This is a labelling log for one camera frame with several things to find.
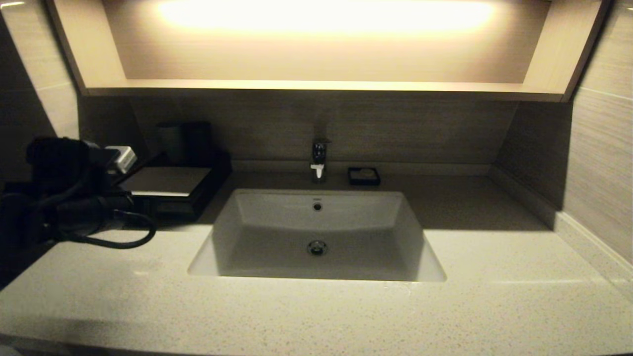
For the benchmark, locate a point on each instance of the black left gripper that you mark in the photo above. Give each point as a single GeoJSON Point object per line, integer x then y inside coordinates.
{"type": "Point", "coordinates": [94, 215]}

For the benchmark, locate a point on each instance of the black amenity drawer box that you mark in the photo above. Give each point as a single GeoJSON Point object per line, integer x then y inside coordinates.
{"type": "Point", "coordinates": [170, 205]}

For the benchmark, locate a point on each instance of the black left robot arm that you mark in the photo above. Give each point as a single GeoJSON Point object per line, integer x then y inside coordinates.
{"type": "Point", "coordinates": [29, 217]}

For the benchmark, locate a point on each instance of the black rectangular box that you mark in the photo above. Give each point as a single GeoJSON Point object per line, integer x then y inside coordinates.
{"type": "Point", "coordinates": [163, 183]}

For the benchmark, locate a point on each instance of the grey cup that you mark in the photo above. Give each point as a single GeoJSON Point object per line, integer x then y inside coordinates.
{"type": "Point", "coordinates": [173, 143]}

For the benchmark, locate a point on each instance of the black cup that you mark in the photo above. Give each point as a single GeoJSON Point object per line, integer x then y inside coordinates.
{"type": "Point", "coordinates": [200, 143]}

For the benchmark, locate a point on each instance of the white ceramic sink basin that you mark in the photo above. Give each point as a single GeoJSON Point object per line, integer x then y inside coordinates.
{"type": "Point", "coordinates": [277, 257]}

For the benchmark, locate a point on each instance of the chrome sink drain plug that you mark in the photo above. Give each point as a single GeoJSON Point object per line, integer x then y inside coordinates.
{"type": "Point", "coordinates": [317, 248]}

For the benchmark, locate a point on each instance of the chrome faucet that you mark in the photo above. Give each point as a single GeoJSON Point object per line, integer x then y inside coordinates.
{"type": "Point", "coordinates": [319, 158]}

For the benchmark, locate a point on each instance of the small black soap dish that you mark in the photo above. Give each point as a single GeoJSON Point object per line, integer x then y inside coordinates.
{"type": "Point", "coordinates": [352, 182]}

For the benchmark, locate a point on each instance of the pale soap bar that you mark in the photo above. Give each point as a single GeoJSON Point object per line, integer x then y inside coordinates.
{"type": "Point", "coordinates": [364, 173]}

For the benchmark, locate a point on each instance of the warm light strip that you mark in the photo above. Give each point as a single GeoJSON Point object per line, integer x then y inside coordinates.
{"type": "Point", "coordinates": [326, 15]}

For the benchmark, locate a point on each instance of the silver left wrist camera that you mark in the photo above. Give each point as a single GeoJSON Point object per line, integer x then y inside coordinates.
{"type": "Point", "coordinates": [121, 159]}

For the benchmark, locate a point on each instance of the wooden wall niche shelf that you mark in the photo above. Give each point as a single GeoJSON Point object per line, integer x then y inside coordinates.
{"type": "Point", "coordinates": [89, 49]}

